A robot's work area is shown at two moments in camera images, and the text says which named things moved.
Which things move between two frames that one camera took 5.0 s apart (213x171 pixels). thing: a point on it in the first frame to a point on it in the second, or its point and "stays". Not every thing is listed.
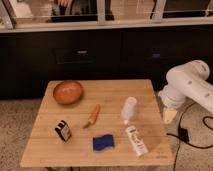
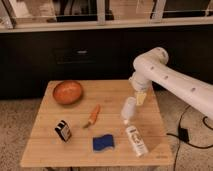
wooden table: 99,123 stays
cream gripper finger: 169,114 to 140,98
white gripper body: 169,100 to 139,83
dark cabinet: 29,60 stays
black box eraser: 63,130 stays
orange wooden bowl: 67,92 stays
